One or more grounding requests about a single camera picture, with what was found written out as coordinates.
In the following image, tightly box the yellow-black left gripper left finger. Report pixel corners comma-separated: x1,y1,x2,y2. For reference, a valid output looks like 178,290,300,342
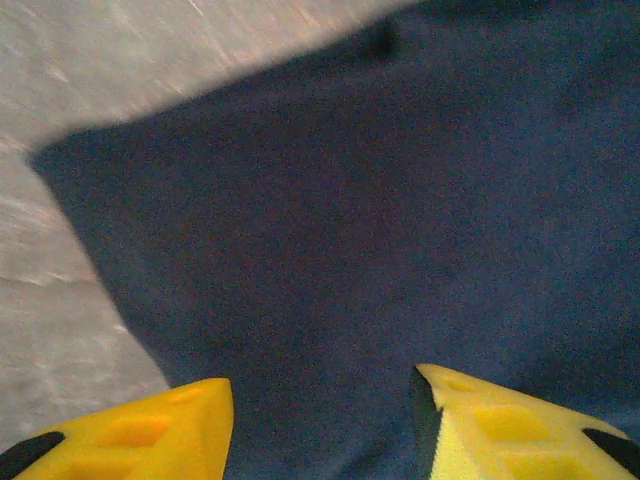
0,377,236,480

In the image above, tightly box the navy blue shirt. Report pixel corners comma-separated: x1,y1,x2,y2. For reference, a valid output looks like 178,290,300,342
27,0,640,480

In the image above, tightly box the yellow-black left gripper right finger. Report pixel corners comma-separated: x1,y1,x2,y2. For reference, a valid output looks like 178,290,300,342
409,362,640,480

